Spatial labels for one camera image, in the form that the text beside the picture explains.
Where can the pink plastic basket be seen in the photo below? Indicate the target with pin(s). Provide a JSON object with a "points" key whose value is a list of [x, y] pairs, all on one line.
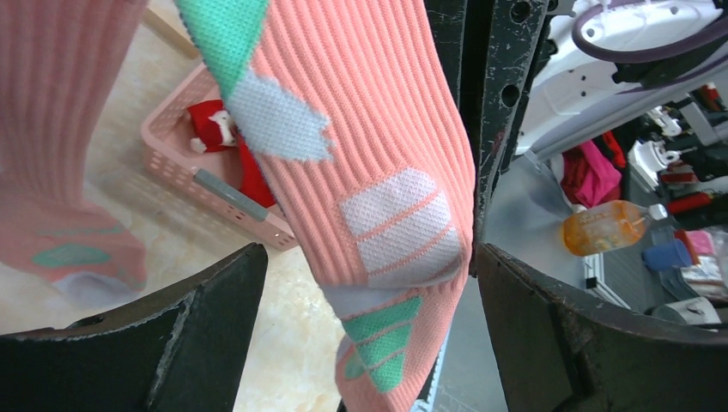
{"points": [[213, 179]]}

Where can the blue cup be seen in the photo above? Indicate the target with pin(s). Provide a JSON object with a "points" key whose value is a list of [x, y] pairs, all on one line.
{"points": [[670, 255]]}

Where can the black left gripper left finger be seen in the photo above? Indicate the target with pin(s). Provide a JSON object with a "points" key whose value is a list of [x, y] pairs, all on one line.
{"points": [[181, 348]]}

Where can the orange drink bottle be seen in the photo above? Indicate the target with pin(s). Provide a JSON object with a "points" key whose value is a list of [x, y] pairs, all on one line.
{"points": [[610, 226]]}

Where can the wooden drying rack frame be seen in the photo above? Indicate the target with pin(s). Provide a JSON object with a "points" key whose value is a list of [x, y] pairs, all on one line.
{"points": [[170, 29]]}

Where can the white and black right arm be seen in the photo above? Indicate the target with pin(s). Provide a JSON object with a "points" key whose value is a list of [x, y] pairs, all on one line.
{"points": [[546, 75]]}

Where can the red santa sock front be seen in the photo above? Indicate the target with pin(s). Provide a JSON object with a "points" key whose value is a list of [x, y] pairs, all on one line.
{"points": [[216, 131]]}

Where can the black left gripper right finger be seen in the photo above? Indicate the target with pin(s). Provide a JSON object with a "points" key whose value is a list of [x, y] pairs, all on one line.
{"points": [[558, 348]]}

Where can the magenta cloth outside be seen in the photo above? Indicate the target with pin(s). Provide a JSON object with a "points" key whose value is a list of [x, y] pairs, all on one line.
{"points": [[589, 177]]}

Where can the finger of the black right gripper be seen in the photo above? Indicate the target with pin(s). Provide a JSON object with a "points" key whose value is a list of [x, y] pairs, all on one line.
{"points": [[514, 31], [447, 20]]}

